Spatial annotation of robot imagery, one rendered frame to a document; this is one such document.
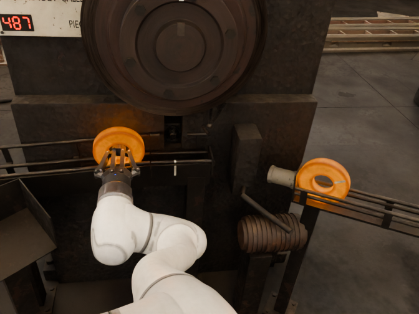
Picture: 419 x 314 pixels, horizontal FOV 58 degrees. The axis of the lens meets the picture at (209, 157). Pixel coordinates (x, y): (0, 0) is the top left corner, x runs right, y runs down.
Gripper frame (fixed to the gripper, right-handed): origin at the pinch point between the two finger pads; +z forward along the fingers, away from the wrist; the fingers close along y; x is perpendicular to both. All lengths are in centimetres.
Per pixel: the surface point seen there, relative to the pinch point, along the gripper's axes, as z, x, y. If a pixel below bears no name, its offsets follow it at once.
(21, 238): -21.9, -14.7, -26.6
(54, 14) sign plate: 12.2, 35.3, -14.6
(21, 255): -27.7, -14.6, -25.3
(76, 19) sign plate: 12.1, 34.0, -9.2
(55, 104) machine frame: 7.5, 10.1, -18.1
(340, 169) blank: -17, 2, 65
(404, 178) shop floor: 62, -80, 169
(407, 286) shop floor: -13, -76, 124
